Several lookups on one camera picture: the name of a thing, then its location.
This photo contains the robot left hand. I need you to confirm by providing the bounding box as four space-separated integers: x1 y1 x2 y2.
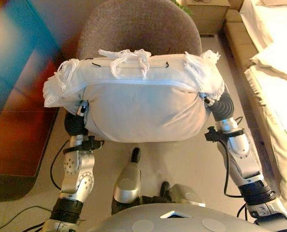
64 100 90 136

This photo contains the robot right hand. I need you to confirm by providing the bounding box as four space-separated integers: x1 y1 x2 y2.
203 91 235 121

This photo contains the white fringed cushion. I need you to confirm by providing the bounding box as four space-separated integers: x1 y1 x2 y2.
43 48 226 143

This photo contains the fringed cream blanket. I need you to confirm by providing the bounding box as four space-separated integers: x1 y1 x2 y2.
243 65 287 218

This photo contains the beige upholstered bed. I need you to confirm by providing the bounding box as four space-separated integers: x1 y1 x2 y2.
224 0 287 225

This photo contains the folded white duvet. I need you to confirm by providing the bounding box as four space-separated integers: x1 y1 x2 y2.
248 47 287 86

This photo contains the silver robot left leg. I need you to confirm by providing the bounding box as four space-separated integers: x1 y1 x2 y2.
111 147 143 215

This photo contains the silver robot leg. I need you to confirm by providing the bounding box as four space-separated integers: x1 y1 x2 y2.
160 181 206 208
111 147 143 215

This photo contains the light wooden bedside table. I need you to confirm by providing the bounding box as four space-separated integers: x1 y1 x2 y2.
186 0 231 35

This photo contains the silver robot right leg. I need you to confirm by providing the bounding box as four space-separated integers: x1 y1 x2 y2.
160 181 206 208

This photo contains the white bed sheet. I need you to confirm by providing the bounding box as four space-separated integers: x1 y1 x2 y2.
240 0 287 57

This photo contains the green leafy plant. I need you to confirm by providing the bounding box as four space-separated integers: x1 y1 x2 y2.
171 0 194 16

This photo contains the grey round fabric armchair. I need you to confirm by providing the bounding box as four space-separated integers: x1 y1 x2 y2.
76 0 202 60

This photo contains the grey robot torso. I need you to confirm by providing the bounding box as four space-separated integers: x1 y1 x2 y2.
85 203 262 232

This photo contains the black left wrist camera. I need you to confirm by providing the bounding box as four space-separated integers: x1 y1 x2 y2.
63 135 105 154

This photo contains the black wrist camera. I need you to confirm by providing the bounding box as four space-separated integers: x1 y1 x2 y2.
205 127 245 143
63 135 105 154

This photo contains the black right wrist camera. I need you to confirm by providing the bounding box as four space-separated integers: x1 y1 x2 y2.
205 127 245 143

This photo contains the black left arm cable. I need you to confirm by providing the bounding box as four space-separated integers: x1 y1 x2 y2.
50 140 71 191

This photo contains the thin floor cable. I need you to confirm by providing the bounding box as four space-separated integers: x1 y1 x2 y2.
0 205 52 231

